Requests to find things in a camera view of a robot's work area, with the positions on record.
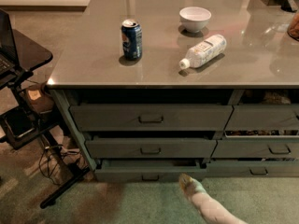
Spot grey drawer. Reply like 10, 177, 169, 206
212, 137, 299, 159
226, 105, 299, 131
206, 161, 299, 177
69, 104, 233, 132
94, 159, 206, 183
85, 138, 216, 159

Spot grey drawer cabinet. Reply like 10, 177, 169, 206
48, 0, 299, 179

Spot white plastic bottle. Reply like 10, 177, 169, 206
178, 35, 227, 69

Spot blue soda can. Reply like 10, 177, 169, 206
121, 19, 142, 61

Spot white bowl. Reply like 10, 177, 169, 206
179, 7, 211, 33

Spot brown bag under stand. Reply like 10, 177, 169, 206
25, 83, 54, 114

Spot black laptop stand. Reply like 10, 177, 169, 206
0, 28, 91, 210

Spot brown object at counter edge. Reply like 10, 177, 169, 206
287, 12, 299, 40

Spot black laptop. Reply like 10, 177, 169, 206
0, 9, 19, 76

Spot black cables on floor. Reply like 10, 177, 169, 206
36, 133, 83, 187

